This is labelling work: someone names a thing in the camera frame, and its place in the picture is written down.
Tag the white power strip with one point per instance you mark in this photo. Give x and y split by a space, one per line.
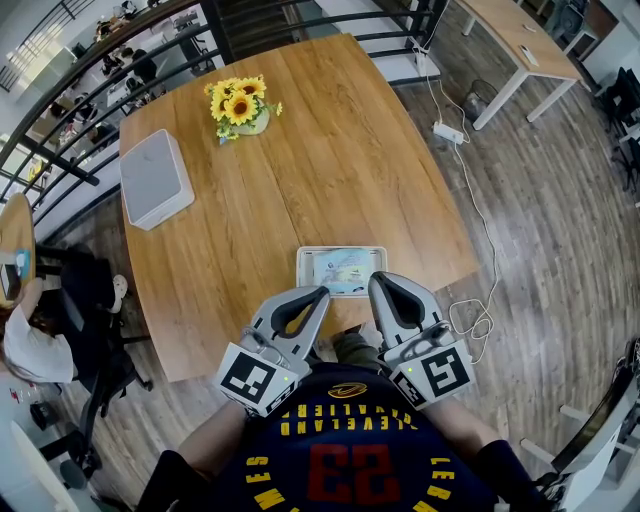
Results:
448 133

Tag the small white flat object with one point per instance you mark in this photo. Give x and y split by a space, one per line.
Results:
529 55

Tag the person's leg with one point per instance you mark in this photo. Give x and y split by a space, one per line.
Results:
357 351

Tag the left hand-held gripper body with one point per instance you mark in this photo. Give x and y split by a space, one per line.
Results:
250 377

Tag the small blue packet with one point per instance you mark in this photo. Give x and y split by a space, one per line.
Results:
22 260

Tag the person's navy jersey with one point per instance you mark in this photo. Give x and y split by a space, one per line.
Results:
350 430

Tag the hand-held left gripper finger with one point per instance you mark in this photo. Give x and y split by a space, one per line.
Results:
312 335
290 295

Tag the white grey speaker box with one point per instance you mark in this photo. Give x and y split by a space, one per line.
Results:
150 175

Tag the dark tablet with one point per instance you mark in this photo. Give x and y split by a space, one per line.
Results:
9 281

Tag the soft blue tissue pack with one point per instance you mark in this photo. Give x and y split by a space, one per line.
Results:
340 267

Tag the black office chair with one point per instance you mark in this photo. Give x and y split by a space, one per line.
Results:
107 365
622 95

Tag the person's left forearm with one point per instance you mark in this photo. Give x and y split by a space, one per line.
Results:
215 440

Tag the white tissue box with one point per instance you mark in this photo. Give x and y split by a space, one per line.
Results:
304 265

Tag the person's right forearm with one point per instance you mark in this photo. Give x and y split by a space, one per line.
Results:
465 430

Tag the white wall plug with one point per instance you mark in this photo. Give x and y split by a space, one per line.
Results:
420 57

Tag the black metal railing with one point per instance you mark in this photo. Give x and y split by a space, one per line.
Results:
217 35

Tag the round wooden table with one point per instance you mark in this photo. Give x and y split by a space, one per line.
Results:
20 225

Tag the black patterned bag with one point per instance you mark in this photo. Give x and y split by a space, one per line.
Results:
632 365

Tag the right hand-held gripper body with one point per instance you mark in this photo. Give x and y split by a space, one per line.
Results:
440 372

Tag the sunflowers in cream pot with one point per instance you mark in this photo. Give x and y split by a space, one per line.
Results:
240 107

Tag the wooden table with white legs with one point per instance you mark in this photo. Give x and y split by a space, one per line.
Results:
505 30

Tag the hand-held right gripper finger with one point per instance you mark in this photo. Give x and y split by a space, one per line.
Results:
417 305
382 320

